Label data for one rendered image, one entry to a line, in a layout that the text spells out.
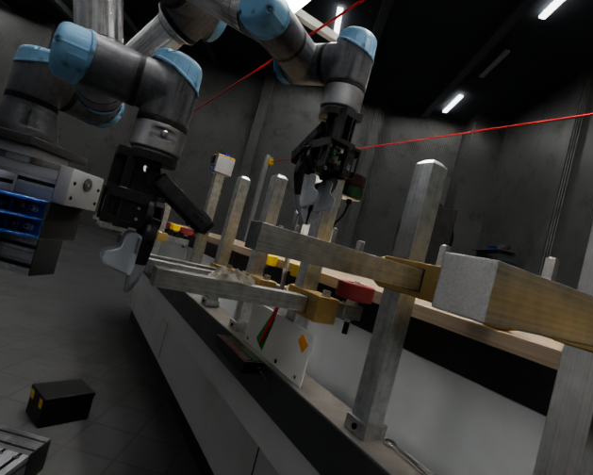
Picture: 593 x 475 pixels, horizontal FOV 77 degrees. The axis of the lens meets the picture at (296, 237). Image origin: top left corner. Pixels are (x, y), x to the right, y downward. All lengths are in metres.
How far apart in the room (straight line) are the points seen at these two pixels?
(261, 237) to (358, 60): 0.44
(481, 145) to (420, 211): 12.49
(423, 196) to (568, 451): 0.34
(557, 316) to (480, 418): 0.52
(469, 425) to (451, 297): 0.58
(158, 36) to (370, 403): 0.95
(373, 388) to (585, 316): 0.38
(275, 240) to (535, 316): 0.25
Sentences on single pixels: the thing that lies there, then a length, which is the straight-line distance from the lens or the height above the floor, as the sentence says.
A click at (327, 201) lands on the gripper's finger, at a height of 1.04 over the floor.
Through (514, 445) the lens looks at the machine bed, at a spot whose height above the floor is 0.74.
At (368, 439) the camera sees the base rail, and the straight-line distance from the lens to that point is 0.63.
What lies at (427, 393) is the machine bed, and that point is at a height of 0.74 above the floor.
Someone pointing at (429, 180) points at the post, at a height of 1.09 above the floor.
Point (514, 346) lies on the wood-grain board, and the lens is 0.70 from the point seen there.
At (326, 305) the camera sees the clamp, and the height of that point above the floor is 0.85.
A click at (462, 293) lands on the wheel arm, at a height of 0.94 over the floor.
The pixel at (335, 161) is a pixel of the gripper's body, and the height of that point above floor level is 1.11.
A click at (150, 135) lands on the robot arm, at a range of 0.60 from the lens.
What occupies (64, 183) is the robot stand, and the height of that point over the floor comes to 0.95.
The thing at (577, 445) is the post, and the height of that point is 0.84.
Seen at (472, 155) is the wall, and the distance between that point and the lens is 12.89.
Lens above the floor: 0.94
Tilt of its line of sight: 2 degrees up
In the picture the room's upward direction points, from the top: 15 degrees clockwise
